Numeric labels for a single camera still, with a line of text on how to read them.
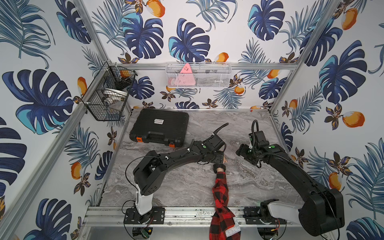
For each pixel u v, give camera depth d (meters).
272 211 0.63
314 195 0.41
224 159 0.90
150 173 0.47
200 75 0.93
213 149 0.66
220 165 0.85
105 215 0.77
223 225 0.69
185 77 0.90
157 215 0.73
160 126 1.04
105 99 0.84
